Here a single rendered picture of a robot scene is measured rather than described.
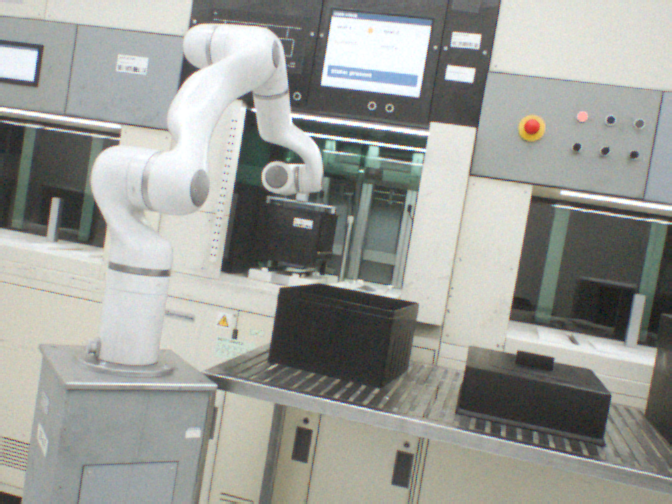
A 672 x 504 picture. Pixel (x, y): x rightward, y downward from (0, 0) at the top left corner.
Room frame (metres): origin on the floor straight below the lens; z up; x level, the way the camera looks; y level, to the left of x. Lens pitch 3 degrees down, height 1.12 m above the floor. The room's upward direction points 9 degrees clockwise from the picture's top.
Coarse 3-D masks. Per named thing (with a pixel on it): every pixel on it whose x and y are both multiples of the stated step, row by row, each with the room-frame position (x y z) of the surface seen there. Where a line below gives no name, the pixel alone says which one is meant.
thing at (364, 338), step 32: (288, 288) 1.67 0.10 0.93; (320, 288) 1.87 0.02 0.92; (288, 320) 1.60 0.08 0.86; (320, 320) 1.58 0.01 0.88; (352, 320) 1.56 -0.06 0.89; (384, 320) 1.53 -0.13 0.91; (288, 352) 1.60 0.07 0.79; (320, 352) 1.58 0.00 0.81; (352, 352) 1.55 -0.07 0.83; (384, 352) 1.53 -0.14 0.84; (384, 384) 1.56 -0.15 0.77
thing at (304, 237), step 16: (272, 208) 2.27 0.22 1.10; (288, 208) 2.26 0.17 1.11; (336, 208) 2.32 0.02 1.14; (272, 224) 2.27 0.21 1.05; (288, 224) 2.26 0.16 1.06; (304, 224) 2.24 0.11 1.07; (320, 224) 2.23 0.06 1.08; (336, 224) 2.43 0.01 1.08; (256, 240) 2.28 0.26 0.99; (272, 240) 2.27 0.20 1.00; (288, 240) 2.25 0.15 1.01; (304, 240) 2.24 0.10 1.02; (320, 240) 2.25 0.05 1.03; (256, 256) 2.28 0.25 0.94; (272, 256) 2.26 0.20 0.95; (288, 256) 2.25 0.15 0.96; (304, 256) 2.24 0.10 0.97; (320, 256) 2.28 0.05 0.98; (304, 272) 2.32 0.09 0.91; (320, 272) 2.43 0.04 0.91
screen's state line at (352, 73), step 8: (328, 72) 2.04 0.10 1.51; (336, 72) 2.03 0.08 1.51; (344, 72) 2.03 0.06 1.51; (352, 72) 2.02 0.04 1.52; (360, 72) 2.02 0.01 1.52; (368, 72) 2.01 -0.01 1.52; (376, 72) 2.01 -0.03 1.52; (384, 72) 2.00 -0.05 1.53; (392, 72) 2.00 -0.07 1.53; (360, 80) 2.02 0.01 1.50; (368, 80) 2.01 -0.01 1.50; (376, 80) 2.01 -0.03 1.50; (384, 80) 2.00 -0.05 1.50; (392, 80) 2.00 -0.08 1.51; (400, 80) 1.99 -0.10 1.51; (408, 80) 1.99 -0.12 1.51; (416, 80) 1.98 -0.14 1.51
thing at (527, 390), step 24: (480, 360) 1.52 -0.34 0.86; (504, 360) 1.56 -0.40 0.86; (528, 360) 1.54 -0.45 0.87; (552, 360) 1.53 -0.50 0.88; (480, 384) 1.43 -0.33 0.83; (504, 384) 1.42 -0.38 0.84; (528, 384) 1.41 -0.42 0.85; (552, 384) 1.40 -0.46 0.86; (576, 384) 1.42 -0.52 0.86; (600, 384) 1.47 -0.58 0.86; (456, 408) 1.46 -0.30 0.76; (480, 408) 1.42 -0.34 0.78; (504, 408) 1.41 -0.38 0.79; (528, 408) 1.41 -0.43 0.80; (552, 408) 1.40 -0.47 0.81; (576, 408) 1.39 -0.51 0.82; (600, 408) 1.38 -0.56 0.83; (552, 432) 1.39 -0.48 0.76; (576, 432) 1.39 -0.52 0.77; (600, 432) 1.38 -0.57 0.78
